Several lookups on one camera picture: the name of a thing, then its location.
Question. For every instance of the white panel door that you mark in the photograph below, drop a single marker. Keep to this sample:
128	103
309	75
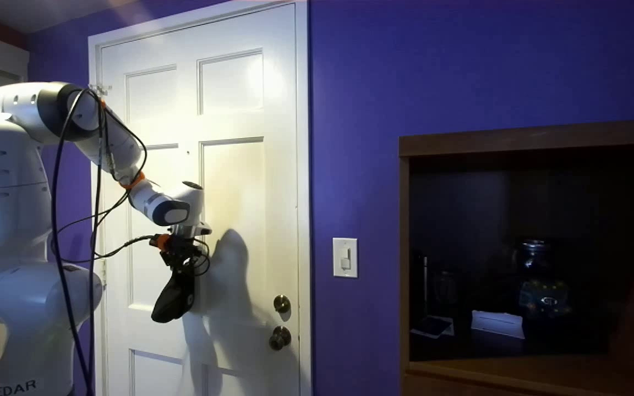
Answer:
305	147
244	184

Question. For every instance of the white flat box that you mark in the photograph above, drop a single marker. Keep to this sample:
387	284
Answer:
499	324

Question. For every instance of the metal deadbolt lock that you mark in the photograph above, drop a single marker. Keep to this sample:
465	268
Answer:
283	306

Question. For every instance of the white light switch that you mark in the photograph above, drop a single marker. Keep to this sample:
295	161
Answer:
344	255

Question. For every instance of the metal door knob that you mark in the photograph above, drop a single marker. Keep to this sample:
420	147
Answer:
281	338

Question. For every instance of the dark upright stand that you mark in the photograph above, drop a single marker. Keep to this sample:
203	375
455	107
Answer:
434	323

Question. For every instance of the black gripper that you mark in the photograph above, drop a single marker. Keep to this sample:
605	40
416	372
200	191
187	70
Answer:
182	254

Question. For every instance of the black head sock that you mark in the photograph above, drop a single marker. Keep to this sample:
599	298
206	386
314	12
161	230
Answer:
175	301

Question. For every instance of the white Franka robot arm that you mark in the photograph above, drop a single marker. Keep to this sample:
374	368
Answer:
9	243

